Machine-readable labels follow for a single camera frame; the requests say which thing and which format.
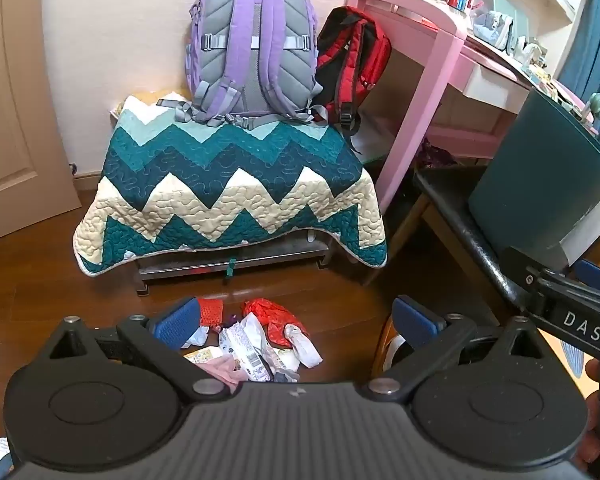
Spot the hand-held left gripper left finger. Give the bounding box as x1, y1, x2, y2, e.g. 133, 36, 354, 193
37, 296, 242, 404

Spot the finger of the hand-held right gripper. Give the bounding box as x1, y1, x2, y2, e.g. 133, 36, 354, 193
502, 246, 548, 313
575, 259, 600, 295

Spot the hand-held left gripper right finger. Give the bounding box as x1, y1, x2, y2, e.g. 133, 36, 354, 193
362, 296, 548, 405

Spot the white plastic wrapper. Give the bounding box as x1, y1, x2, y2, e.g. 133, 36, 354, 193
180, 327, 211, 349

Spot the red dotted wrapper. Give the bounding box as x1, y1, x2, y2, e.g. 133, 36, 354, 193
197, 297, 226, 334

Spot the pale yellow printed packet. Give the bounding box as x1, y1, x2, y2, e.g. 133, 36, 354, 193
182, 346, 226, 365

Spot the pink wrapper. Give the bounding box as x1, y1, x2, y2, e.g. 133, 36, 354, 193
195, 357, 244, 394

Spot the white printed packet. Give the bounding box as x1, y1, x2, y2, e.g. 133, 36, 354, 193
219, 321, 274, 384

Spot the person's right hand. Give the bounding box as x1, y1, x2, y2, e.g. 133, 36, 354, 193
581, 360, 600, 467

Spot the light blue striped cloth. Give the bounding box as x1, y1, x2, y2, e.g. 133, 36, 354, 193
561, 342, 589, 379

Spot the metal rack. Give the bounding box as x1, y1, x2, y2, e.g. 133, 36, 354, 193
136, 232, 334, 297

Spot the wooden chair black seat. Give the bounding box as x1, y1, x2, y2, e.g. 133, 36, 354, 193
365, 165, 548, 378

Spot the teal cream zigzag quilt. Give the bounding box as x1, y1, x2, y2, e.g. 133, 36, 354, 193
74, 94, 389, 279

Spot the pink desk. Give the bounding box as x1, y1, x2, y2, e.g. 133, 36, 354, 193
344, 0, 600, 214

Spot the teal curtain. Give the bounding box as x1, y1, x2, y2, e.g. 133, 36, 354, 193
557, 0, 600, 137

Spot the light blue pencil case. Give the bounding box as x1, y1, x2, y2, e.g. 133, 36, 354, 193
472, 9, 515, 53

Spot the red black backpack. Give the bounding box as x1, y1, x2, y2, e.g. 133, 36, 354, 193
312, 6, 394, 154

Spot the wooden door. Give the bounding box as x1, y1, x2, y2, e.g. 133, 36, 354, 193
0, 0, 84, 247

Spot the purple grey backpack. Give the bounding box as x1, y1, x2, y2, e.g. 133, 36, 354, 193
184, 0, 319, 129

